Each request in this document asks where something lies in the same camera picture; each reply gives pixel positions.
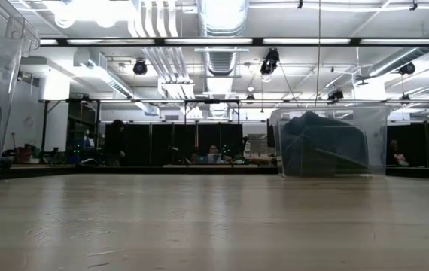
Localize person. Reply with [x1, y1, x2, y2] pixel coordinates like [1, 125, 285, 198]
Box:
[105, 119, 127, 166]
[389, 139, 411, 167]
[205, 145, 224, 165]

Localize black partition panels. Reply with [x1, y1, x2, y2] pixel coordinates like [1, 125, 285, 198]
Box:
[103, 122, 244, 167]

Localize black hanging ceiling lamp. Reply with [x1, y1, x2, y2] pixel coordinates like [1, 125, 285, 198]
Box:
[326, 88, 345, 104]
[397, 61, 417, 76]
[132, 58, 149, 76]
[259, 47, 281, 76]

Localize thin vertical hanging rod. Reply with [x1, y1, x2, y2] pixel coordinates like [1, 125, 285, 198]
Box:
[315, 0, 322, 109]

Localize clear plastic storage bin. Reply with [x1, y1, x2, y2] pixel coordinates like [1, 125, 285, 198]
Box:
[0, 0, 41, 205]
[269, 106, 391, 178]

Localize black overhead light bar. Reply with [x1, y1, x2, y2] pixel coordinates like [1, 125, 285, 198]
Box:
[39, 36, 429, 47]

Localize silver ribbed air duct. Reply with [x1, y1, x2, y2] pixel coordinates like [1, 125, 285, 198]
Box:
[197, 0, 249, 76]

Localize black aluminium table frame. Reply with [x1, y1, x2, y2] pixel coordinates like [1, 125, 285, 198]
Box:
[0, 164, 429, 181]

